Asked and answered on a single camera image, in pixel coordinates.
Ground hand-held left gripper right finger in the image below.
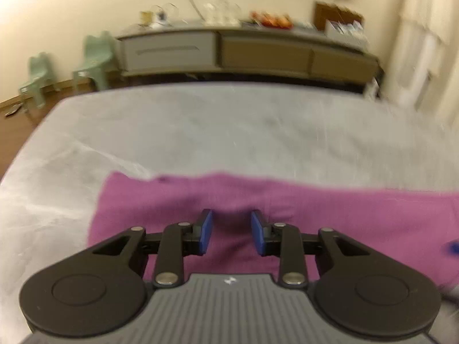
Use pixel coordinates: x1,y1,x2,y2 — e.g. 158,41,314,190
250,209,372,288

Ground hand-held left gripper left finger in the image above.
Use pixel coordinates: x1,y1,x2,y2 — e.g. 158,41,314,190
92,208,215,288

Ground purple fleece pants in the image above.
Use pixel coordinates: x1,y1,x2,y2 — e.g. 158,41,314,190
87,171,459,292

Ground grey and brown sideboard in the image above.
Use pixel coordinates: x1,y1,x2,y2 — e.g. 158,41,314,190
115,21,381,87

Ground large green plastic chair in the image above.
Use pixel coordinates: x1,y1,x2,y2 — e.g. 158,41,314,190
73,30,116,91

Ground cream curtain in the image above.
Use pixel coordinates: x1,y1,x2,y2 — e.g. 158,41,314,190
379,0,459,130

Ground orange items on cabinet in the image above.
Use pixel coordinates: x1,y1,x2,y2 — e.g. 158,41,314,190
250,10,293,30

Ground white storage box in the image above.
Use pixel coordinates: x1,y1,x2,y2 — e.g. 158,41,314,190
324,19,369,48

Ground clear glassware set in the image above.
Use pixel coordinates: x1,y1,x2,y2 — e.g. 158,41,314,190
202,0,242,26

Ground small green plastic chair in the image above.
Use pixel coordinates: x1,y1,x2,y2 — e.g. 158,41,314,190
18,52,55,110

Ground brown framed board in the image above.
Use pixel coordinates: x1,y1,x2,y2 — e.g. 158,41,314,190
314,1,364,32

